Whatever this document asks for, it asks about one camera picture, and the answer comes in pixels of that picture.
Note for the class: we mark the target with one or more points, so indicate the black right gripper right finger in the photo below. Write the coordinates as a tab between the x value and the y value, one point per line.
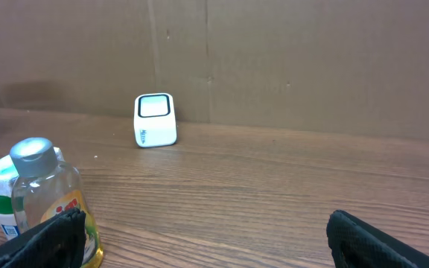
356	244

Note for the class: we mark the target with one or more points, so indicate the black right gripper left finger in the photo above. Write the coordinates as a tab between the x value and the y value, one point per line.
58	242

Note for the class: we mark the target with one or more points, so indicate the clear bottle yellow liquid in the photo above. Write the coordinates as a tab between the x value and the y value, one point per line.
46	187

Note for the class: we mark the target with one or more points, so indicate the green white tissue pack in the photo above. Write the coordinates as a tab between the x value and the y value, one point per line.
8	175

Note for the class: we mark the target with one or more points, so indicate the white barcode scanner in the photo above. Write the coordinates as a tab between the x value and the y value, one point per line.
154	120

